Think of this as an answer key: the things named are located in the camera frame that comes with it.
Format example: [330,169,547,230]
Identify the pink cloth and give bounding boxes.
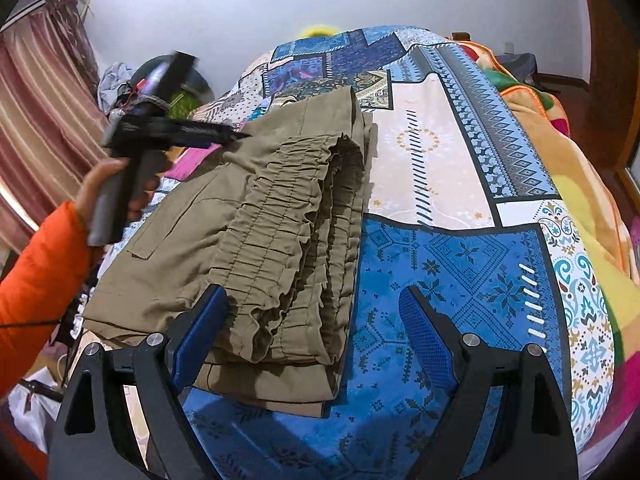
[165,142,227,181]

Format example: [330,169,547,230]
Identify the striped brown curtain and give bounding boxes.
[0,0,109,257]

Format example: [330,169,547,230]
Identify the blue patchwork quilt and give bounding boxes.
[180,24,620,480]

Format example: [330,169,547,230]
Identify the thin black cable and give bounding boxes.
[0,319,67,332]

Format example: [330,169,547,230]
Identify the person's left hand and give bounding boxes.
[75,157,174,234]

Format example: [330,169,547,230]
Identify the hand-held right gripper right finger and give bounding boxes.
[398,285,582,480]

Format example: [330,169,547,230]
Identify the pile of white papers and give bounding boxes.
[10,380,67,462]

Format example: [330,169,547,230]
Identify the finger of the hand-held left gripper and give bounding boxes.
[141,51,199,105]
[170,119,252,149]

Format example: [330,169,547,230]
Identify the brown wooden door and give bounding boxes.
[580,0,640,173]

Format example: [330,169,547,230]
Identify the pile of pale clothes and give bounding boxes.
[97,62,135,112]

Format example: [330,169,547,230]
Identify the dark grey bag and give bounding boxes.
[509,52,542,94]

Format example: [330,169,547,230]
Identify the grey curved pillow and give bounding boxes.
[135,55,217,107]

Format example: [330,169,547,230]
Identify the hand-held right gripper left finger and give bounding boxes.
[47,284,232,480]

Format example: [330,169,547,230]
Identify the olive green pants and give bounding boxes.
[80,85,377,419]

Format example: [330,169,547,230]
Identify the colourful fleece blanket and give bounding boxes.
[460,40,640,461]

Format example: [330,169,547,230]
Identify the person's left forearm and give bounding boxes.
[0,200,96,402]

